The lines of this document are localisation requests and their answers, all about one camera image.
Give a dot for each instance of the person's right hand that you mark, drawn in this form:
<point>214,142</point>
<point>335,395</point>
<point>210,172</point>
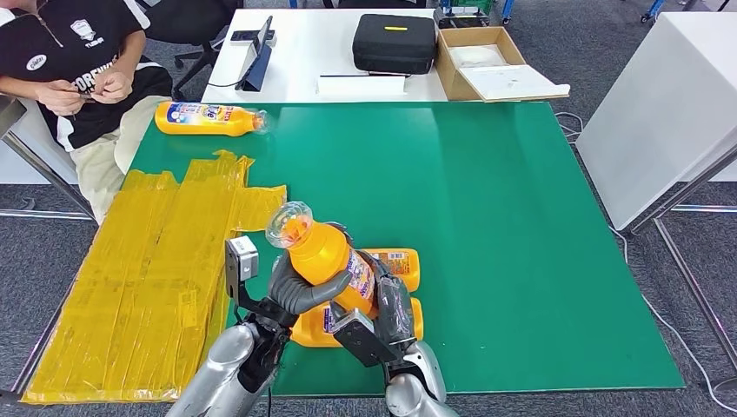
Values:
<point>57,99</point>

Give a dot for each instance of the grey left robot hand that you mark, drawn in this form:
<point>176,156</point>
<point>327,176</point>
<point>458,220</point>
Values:
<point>293,296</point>

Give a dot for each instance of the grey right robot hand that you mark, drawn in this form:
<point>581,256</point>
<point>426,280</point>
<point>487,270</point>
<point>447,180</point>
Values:
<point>397,311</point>

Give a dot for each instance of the person's left hand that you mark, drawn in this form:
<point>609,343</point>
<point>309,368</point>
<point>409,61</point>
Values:
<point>112,88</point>

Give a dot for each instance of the orange detergent bottle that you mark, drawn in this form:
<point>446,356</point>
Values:
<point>403,267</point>
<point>311,334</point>
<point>236,122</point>
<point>322,253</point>

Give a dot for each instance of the person's left forearm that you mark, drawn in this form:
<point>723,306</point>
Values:
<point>129,54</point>

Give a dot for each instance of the person's right forearm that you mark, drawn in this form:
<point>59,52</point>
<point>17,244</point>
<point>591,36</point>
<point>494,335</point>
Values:
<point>20,86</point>

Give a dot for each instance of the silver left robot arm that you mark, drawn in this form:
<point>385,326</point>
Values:
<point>224,368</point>

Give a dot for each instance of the grey metal desk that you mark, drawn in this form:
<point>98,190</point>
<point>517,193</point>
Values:
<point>11,115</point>

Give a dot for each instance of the person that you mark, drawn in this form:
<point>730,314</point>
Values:
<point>57,46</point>

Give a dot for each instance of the black office chair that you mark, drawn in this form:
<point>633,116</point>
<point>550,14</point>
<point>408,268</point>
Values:
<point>190,23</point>

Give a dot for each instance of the black phone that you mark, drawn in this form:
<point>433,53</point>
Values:
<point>245,35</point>

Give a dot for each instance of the dark tablet on stand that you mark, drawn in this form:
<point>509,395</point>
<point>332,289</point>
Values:
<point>259,61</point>

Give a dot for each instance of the yellow tape patch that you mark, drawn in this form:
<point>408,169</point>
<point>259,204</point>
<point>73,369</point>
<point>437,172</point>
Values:
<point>144,259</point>

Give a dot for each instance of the white desk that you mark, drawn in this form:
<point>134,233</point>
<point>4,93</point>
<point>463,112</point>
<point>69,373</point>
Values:
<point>311,46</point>

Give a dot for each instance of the white paper sheet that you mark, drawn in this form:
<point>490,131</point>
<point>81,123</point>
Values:
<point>360,86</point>

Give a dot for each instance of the thin black pen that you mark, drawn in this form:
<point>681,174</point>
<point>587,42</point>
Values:
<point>363,74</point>

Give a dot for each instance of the open cardboard box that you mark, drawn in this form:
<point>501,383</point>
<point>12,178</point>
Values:
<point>448,69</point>

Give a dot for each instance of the white foam panel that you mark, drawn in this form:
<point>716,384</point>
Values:
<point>515,82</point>

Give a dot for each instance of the black zip case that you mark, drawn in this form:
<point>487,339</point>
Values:
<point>394,45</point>

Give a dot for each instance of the white plastic bag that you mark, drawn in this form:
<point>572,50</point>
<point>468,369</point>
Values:
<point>478,55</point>

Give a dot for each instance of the green crate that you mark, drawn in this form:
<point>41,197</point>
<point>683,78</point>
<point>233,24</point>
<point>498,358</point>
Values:
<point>473,5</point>

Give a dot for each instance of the blue metal leg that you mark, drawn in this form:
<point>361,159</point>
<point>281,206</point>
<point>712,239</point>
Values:
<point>652,10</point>
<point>508,10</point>

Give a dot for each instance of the white side table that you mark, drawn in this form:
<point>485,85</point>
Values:
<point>662,103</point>

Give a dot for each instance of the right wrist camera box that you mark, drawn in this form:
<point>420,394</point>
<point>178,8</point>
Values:
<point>360,339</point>

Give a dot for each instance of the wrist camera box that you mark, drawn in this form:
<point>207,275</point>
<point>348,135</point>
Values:
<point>360,339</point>
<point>242,262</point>

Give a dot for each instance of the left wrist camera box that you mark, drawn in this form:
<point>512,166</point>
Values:
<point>242,262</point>

